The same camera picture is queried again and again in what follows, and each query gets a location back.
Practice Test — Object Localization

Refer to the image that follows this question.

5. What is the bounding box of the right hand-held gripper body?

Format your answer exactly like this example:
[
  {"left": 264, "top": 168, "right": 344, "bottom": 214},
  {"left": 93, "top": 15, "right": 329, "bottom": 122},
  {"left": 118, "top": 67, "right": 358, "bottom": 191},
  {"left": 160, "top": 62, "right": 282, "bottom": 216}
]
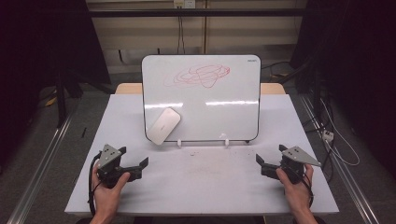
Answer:
[{"left": 261, "top": 146, "right": 322, "bottom": 185}]

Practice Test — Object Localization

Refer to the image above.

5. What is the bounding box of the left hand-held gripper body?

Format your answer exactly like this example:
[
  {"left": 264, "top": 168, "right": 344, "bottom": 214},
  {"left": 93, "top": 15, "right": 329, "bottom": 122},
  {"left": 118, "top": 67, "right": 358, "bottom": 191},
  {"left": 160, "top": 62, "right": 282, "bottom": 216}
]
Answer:
[{"left": 96, "top": 144, "right": 143, "bottom": 189}]

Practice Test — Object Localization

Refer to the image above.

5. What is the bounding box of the white whiteboard eraser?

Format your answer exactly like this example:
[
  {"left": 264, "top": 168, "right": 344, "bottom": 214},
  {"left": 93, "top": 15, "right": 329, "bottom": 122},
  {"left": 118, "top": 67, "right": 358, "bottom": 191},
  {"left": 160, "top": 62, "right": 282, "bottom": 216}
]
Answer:
[{"left": 147, "top": 107, "right": 182, "bottom": 146}]

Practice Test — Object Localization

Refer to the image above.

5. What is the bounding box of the white whiteboard with red scribble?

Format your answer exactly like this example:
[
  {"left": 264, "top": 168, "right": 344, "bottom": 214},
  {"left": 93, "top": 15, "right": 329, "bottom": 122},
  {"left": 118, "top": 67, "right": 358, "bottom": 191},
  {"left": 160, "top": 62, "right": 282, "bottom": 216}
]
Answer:
[{"left": 141, "top": 54, "right": 262, "bottom": 145}]

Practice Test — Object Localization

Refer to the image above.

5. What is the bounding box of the person's right hand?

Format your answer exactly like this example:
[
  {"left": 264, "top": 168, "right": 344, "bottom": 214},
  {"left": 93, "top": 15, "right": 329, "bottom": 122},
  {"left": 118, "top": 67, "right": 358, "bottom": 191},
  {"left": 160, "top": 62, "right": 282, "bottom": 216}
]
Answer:
[{"left": 276, "top": 163, "right": 315, "bottom": 217}]

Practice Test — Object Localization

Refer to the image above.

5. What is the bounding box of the person's left hand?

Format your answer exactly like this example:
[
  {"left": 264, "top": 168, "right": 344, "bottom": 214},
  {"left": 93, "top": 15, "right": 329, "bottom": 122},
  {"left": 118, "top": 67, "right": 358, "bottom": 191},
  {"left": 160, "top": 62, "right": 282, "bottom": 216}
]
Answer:
[{"left": 92, "top": 169, "right": 132, "bottom": 217}]

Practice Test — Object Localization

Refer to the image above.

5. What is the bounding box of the white power strip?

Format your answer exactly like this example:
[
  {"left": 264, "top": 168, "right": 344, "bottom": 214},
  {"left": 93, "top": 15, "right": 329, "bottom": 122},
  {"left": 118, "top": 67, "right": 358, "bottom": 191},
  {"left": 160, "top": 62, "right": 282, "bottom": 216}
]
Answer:
[{"left": 321, "top": 129, "right": 335, "bottom": 143}]

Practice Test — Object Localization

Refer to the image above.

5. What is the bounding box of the wooden table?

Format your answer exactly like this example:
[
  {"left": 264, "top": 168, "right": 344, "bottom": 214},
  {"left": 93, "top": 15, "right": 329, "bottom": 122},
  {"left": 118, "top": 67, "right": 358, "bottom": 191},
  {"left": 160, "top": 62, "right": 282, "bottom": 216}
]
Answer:
[{"left": 114, "top": 81, "right": 287, "bottom": 96}]

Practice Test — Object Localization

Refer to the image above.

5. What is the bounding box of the black metal stand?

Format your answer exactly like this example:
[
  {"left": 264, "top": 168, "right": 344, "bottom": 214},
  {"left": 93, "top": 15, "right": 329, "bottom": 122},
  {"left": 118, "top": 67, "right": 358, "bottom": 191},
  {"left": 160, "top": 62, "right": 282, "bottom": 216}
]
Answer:
[{"left": 55, "top": 68, "right": 84, "bottom": 129}]

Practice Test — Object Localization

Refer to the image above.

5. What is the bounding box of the black horizontal bar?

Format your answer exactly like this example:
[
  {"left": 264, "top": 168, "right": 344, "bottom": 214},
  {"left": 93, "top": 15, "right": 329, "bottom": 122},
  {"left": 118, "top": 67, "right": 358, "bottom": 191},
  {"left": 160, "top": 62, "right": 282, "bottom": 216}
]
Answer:
[{"left": 88, "top": 7, "right": 308, "bottom": 19}]

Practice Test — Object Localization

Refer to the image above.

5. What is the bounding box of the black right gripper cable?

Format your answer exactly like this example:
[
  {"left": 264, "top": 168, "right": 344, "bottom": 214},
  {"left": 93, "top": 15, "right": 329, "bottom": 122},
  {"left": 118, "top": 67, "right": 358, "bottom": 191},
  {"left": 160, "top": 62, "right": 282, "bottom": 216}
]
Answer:
[{"left": 298, "top": 171, "right": 315, "bottom": 209}]

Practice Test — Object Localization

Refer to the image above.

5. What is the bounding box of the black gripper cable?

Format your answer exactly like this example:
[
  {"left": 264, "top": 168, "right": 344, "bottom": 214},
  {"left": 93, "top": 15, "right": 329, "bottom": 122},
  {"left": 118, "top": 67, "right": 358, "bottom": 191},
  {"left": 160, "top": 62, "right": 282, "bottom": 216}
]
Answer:
[
  {"left": 298, "top": 171, "right": 315, "bottom": 209},
  {"left": 87, "top": 151, "right": 104, "bottom": 217}
]

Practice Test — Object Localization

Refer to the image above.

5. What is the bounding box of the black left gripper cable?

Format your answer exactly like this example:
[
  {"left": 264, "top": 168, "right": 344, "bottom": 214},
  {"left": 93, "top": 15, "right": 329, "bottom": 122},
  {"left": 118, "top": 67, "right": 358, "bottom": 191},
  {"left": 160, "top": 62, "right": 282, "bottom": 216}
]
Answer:
[{"left": 87, "top": 151, "right": 104, "bottom": 217}]

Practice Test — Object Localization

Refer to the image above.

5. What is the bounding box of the metal floor rail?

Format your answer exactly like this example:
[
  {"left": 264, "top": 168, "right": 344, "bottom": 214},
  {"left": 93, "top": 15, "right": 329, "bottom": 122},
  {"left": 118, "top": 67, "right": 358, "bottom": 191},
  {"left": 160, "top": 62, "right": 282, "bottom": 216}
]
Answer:
[
  {"left": 7, "top": 113, "right": 75, "bottom": 224},
  {"left": 299, "top": 93, "right": 380, "bottom": 224}
]

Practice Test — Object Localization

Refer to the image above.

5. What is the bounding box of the white floor cable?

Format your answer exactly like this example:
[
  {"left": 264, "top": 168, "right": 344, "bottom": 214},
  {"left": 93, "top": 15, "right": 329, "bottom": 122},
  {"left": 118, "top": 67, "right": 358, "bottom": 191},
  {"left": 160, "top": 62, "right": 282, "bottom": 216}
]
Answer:
[{"left": 319, "top": 98, "right": 361, "bottom": 167}]

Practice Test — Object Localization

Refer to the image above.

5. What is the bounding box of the black wall cable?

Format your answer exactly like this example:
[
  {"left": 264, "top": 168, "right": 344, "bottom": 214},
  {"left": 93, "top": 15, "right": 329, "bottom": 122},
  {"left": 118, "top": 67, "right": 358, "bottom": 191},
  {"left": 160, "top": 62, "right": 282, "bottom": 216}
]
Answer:
[{"left": 177, "top": 7, "right": 186, "bottom": 55}]

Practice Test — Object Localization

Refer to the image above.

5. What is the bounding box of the white wall outlet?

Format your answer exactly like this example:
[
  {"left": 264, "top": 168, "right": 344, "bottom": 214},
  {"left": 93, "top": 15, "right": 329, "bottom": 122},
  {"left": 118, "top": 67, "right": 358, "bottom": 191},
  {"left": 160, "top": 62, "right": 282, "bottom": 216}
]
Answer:
[{"left": 173, "top": 0, "right": 197, "bottom": 9}]

